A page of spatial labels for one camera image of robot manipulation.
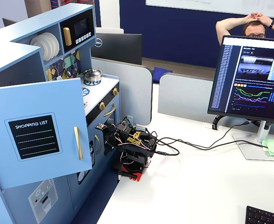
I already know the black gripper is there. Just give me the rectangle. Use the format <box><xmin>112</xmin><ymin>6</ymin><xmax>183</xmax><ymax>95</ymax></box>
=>
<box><xmin>103</xmin><ymin>125</ymin><xmax>123</xmax><ymax>156</ymax></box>

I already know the steel pot with lid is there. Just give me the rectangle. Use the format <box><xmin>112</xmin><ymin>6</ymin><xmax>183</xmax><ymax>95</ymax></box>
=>
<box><xmin>82</xmin><ymin>68</ymin><xmax>103</xmax><ymax>83</ymax></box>

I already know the man's right hand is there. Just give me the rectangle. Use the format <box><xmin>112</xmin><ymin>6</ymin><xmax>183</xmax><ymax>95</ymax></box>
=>
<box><xmin>245</xmin><ymin>13</ymin><xmax>260</xmax><ymax>24</ymax></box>

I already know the man's left hand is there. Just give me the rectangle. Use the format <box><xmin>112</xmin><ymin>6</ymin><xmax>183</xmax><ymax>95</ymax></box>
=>
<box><xmin>255</xmin><ymin>13</ymin><xmax>272</xmax><ymax>26</ymax></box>

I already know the blue toy kitchen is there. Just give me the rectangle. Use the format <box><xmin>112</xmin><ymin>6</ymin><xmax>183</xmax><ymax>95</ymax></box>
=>
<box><xmin>0</xmin><ymin>3</ymin><xmax>122</xmax><ymax>224</ymax></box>

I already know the grey desk divider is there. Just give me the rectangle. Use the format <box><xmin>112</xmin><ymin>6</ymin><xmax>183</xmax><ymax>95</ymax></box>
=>
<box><xmin>91</xmin><ymin>56</ymin><xmax>153</xmax><ymax>126</ymax></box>
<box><xmin>157</xmin><ymin>72</ymin><xmax>215</xmax><ymax>124</ymax></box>

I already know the steel ladle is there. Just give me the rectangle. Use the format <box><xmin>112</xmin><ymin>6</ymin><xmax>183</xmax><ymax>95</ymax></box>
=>
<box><xmin>64</xmin><ymin>58</ymin><xmax>72</xmax><ymax>77</ymax></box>

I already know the steel slotted spatula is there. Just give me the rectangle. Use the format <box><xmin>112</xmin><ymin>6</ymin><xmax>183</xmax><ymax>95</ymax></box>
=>
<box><xmin>56</xmin><ymin>61</ymin><xmax>63</xmax><ymax>81</ymax></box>

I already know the blue fridge door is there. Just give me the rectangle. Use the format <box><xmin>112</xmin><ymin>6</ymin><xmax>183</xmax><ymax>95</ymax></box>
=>
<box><xmin>0</xmin><ymin>78</ymin><xmax>93</xmax><ymax>189</ymax></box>

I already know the blue cushion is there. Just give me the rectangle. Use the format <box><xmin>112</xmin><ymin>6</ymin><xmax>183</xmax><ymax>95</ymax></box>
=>
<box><xmin>153</xmin><ymin>67</ymin><xmax>173</xmax><ymax>83</ymax></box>

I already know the black Dell monitor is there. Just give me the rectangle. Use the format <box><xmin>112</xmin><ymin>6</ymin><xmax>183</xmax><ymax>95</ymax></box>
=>
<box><xmin>91</xmin><ymin>32</ymin><xmax>143</xmax><ymax>66</ymax></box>

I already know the white toy plate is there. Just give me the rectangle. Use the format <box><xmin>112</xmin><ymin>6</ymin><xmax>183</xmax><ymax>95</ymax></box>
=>
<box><xmin>37</xmin><ymin>33</ymin><xmax>56</xmax><ymax>59</ymax></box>
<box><xmin>30</xmin><ymin>35</ymin><xmax>49</xmax><ymax>62</ymax></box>
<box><xmin>45</xmin><ymin>32</ymin><xmax>60</xmax><ymax>57</ymax></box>

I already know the black toy microwave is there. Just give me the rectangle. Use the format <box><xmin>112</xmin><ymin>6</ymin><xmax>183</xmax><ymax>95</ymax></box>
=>
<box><xmin>59</xmin><ymin>9</ymin><xmax>96</xmax><ymax>54</ymax></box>

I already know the silver monitor stand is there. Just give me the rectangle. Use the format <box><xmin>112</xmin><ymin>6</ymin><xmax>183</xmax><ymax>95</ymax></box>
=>
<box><xmin>232</xmin><ymin>119</ymin><xmax>274</xmax><ymax>161</ymax></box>

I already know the lit computer monitor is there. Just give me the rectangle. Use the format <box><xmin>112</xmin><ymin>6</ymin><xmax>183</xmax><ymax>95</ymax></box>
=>
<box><xmin>207</xmin><ymin>35</ymin><xmax>274</xmax><ymax>122</ymax></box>

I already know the black keyboard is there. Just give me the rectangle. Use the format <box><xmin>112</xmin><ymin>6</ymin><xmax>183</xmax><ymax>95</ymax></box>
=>
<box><xmin>245</xmin><ymin>205</ymin><xmax>274</xmax><ymax>224</ymax></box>

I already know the white whiteboard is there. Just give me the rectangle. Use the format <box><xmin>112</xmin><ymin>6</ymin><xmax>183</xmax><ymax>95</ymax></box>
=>
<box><xmin>145</xmin><ymin>0</ymin><xmax>274</xmax><ymax>20</ymax></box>

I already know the man's head with glasses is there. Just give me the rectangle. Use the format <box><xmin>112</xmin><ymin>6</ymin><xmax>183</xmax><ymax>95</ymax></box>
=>
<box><xmin>242</xmin><ymin>20</ymin><xmax>267</xmax><ymax>38</ymax></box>

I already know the gold cabinet door handle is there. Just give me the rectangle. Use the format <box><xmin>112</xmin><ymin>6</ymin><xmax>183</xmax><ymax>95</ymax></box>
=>
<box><xmin>94</xmin><ymin>134</ymin><xmax>102</xmax><ymax>155</ymax></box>

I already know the gold fridge door handle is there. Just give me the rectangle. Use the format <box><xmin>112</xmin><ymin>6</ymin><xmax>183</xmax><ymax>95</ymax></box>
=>
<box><xmin>74</xmin><ymin>126</ymin><xmax>84</xmax><ymax>161</ymax></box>

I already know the gold oven handle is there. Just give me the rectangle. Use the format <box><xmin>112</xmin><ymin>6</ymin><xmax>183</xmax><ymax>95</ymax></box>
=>
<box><xmin>103</xmin><ymin>103</ymin><xmax>116</xmax><ymax>118</ymax></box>

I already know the red robot base mount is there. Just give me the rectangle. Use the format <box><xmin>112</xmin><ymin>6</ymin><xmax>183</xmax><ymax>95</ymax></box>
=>
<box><xmin>110</xmin><ymin>161</ymin><xmax>145</xmax><ymax>183</ymax></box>

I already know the black cable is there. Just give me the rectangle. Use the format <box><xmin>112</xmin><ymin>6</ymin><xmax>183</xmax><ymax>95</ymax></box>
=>
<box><xmin>155</xmin><ymin>137</ymin><xmax>268</xmax><ymax>150</ymax></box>
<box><xmin>150</xmin><ymin>120</ymin><xmax>253</xmax><ymax>157</ymax></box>

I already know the gold microwave handle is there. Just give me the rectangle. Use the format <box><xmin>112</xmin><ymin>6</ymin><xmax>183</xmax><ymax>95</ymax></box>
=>
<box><xmin>63</xmin><ymin>27</ymin><xmax>72</xmax><ymax>47</ymax></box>

